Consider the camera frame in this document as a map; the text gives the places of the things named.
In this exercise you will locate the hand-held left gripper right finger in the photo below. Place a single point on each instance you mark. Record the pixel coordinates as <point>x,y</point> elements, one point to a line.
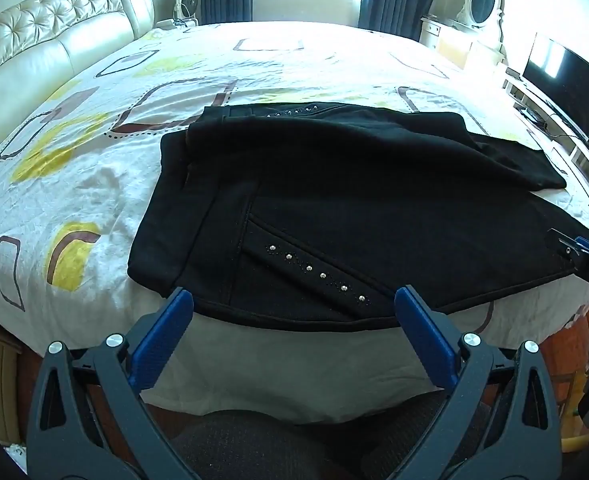
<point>424,330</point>

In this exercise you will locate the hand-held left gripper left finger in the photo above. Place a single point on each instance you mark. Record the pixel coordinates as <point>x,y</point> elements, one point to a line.
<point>167,330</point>

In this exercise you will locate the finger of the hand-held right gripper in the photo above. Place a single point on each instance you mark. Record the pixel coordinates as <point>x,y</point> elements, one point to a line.
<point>564,242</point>

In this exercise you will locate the black studded pants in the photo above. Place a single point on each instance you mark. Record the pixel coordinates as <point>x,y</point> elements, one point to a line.
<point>349,200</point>

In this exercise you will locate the white television stand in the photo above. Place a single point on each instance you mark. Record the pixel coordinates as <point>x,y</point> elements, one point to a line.
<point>566,135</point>

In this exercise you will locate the black flat television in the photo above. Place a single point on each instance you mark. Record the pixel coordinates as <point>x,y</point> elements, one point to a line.
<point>569,85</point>

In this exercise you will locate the patterned white bed sheet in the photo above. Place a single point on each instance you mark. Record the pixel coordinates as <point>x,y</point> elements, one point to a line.
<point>99,185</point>

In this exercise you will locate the cream dressing table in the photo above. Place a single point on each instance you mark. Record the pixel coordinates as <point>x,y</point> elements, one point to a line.
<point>454,42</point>

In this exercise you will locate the cream tufted leather headboard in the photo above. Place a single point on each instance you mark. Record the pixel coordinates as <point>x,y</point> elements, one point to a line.
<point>49,45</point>

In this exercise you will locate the white fan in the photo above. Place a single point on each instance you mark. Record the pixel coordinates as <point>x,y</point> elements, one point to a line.
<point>186,5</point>

